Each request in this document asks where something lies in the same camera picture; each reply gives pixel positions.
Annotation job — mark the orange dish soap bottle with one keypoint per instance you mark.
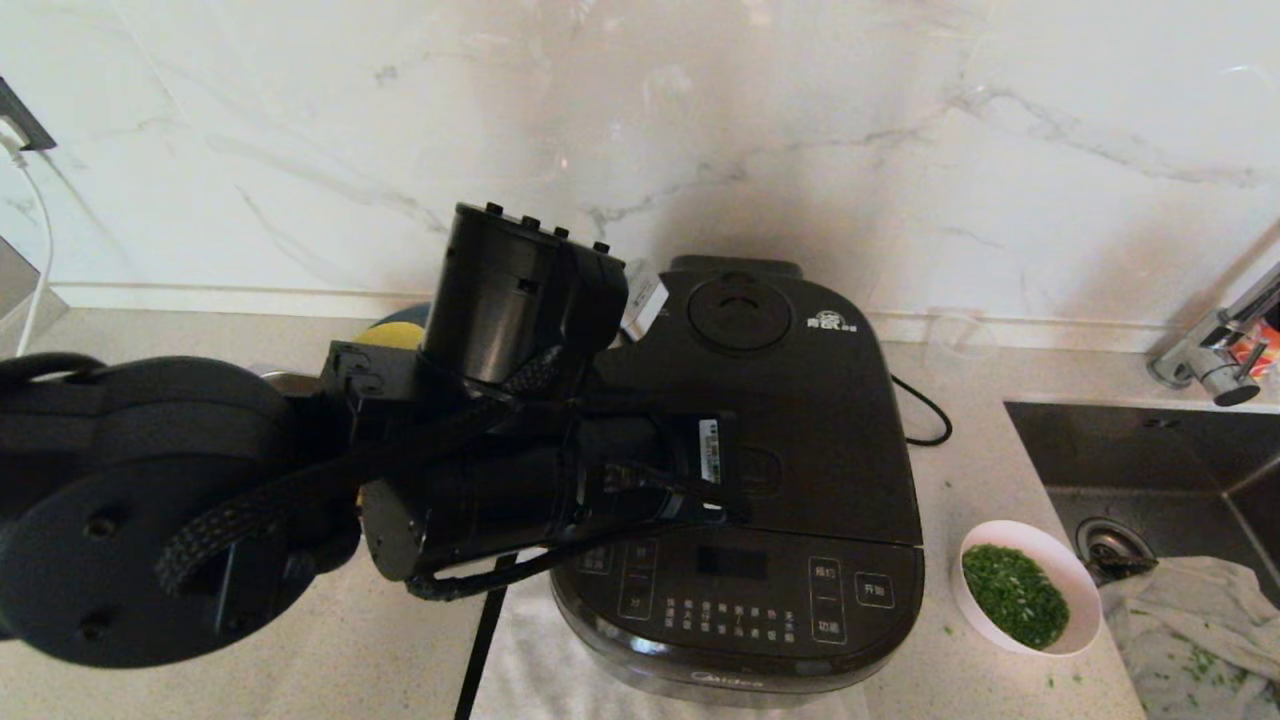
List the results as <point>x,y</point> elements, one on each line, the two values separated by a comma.
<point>1262,350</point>

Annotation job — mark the black rice cooker lid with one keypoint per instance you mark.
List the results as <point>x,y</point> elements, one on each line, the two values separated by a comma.
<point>820,420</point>

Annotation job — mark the white round bowl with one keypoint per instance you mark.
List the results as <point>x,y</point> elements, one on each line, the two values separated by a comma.
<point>1070,570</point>

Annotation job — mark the chrome faucet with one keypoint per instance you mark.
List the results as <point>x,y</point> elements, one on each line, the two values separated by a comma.
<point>1225,375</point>

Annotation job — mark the grey-blue plate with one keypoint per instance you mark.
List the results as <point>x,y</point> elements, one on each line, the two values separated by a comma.
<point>405,315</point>

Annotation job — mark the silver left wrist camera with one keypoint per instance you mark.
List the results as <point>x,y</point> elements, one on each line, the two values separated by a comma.
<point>645,300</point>

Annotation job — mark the crumpled white cloth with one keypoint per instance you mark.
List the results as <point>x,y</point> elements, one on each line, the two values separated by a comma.
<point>1200,620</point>

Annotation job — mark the chopped green onions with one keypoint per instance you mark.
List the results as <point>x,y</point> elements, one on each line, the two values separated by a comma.
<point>1015,595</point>

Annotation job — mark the stainless steel sink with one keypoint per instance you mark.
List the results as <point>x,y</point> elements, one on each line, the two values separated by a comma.
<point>1150,450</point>

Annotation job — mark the yellow bowl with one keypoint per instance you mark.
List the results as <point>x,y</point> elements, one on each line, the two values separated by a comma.
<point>395,337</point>

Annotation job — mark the white towel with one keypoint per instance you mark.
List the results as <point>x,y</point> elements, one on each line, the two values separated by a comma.
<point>540,660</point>

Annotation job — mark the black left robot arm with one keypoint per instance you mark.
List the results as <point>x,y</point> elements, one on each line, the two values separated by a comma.
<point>100,500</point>

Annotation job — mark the metal sink drain strainer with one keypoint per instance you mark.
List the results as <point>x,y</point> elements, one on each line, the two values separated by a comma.
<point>1105,545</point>

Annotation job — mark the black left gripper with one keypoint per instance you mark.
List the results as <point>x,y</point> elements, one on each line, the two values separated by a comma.
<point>650,470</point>

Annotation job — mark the long black strip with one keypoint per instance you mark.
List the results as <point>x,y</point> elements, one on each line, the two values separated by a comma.
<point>480,650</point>

